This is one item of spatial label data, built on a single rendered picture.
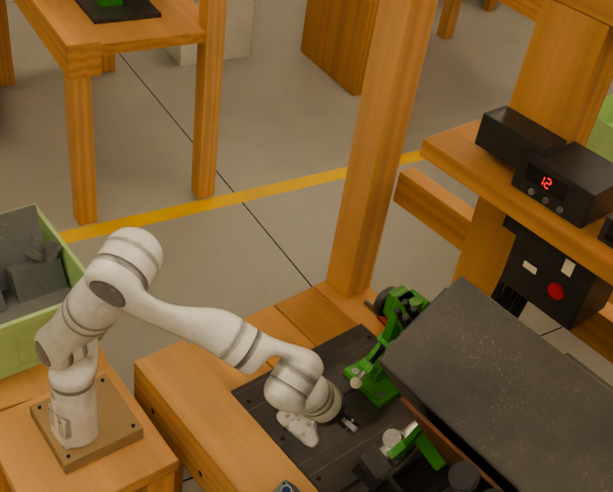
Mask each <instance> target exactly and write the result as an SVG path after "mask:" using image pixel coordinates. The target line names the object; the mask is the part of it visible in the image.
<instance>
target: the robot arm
mask: <svg viewBox="0 0 613 492"><path fill-rule="evenodd" d="M162 262H163V252H162V248H161V246H160V244H159V242H158V240H157V239H156V238H155V237H154V236H153V235H152V234H151V233H149V232H148V231H146V230H144V229H142V228H138V227H131V226H130V227H122V228H119V229H117V230H115V231H114V232H113V233H112V234H111V235H110V236H109V237H108V238H107V239H106V241H105V242H104V244H103V246H102V247H101V249H100V250H99V252H98V253H97V254H96V256H95V257H94V258H93V259H92V261H91V262H90V264H89V265H88V267H87V269H86V271H85V273H84V276H83V277H82V278H81V279H80V280H79V281H78V282H77V283H76V284H75V285H74V287H73V288H72V289H71V290H70V292H69V293H68V294H67V296H66V297H65V299H64V301H63V303H62V304H61V306H60V307H59V308H58V310H57V311H56V313H55V314H54V316H53V317H52V318H51V320H50V321H49V322H47V323H46V324H45V325H44V326H43V327H41V328H40V329H39V330H38V331H37V332H36V334H35V338H34V348H35V352H36V355H37V357H38V358H39V360H40V361H41V363H42V364H43V365H45V366H46V367H47V368H49V373H48V378H49V385H50V393H51V400H52V402H51V403H49V404H48V409H49V416H50V424H51V431H52V434H53V435H54V436H55V438H56V439H57V440H58V441H59V443H60V444H61V445H62V447H63V448H64V449H65V450H67V449H69V448H78V447H83V446H85V445H88V444H89V443H91V442H92V441H93V440H95V438H96V437H97V436H98V434H99V430H100V420H99V409H98V395H97V380H96V375H97V373H98V368H99V364H98V362H99V343H98V337H99V336H101V335H102V334H103V333H105V332H106V331H107V330H108V329H109V328H110V327H111V326H112V325H113V324H114V323H115V321H116V320H117V319H118V317H119V316H120V314H121V313H122V311H125V312H127V313H129V314H131V315H133V316H135V317H136V318H139V319H141V320H143V321H145V322H147V323H149V324H152V325H154V326H156V327H158V328H161V329H163V330H165V331H168V332H170V333H172V334H175V335H177V336H179V337H181V338H184V339H186V340H188V341H190V342H192V343H194V344H196V345H198V346H200V347H201V348H203V349H206V350H207V351H209V352H211V353H212V354H213V355H214V356H216V357H217V358H219V359H221V360H222V361H224V362H225V363H227V364H228V365H230V366H232V367H233V368H235V369H236V370H238V371H240V372H241V373H244V374H247V375H250V374H253V373H254V372H256V371H257V370H258V369H259V368H260V367H261V366H262V365H263V364H264V363H265V362H266V361H267V360H268V359H269V358H271V357H273V356H280V359H279V360H278V362H277V364H276V365H275V367H274V369H273V370H272V372H271V373H270V375H269V377H268V378H267V380H266V383H265V386H264V395H265V398H266V400H267V402H268V403H269V404H270V405H271V406H273V407H274V408H276V409H278V410H279V411H278V413H277V415H276V418H277V420H278V422H279V423H280V424H281V425H282V426H283V427H284V428H286V429H287V430H288V431H289V432H290V433H292V434H293V435H294V436H295V437H296V438H297V439H299V440H300V441H301V442H302V443H303V444H305V445H306V446H308V447H310V448H316V447H317V446H318V445H319V443H320V435H319V433H318V430H317V425H319V426H330V425H333V424H334V425H336V424H339V425H341V427H342V429H345V430H346V431H347V432H348V434H351V435H354V434H355V432H356V431H357V430H358V428H359V427H360V425H359V423H358V422H356V421H355V420H354V419H352V418H351V416H349V415H347V414H346V411H347V410H346V401H345V397H344V395H343V394H342V392H341V391H340V390H339V389H338V388H337V387H336V386H335V385H334V384H333V383H332V382H330V381H329V380H327V379H325V378H324V377H323V376H322V373H323V370H324V366H323V362H322V360H321V358H320V357H319V356H318V354H316V353H315V352H314V351H312V350H310V349H308V348H303V347H300V346H296V345H292V344H289V343H285V342H282V341H280V340H277V339H275V338H272V337H271V336H269V335H267V334H265V333H264V332H262V331H260V330H259V329H257V328H256V327H254V326H252V325H251V324H249V323H248V322H246V321H245V320H243V319H242V318H240V317H239V316H237V315H235V314H233V313H231V312H229V311H226V310H223V309H219V308H213V307H183V306H176V305H171V304H168V303H165V302H163V301H160V300H158V299H156V298H155V297H153V296H151V295H150V294H148V293H147V292H146V291H147V289H148V288H149V286H150V285H151V283H152V281H153V280H154V278H155V277H156V275H157V273H158V271H159V270H160V268H161V266H162Z"/></svg>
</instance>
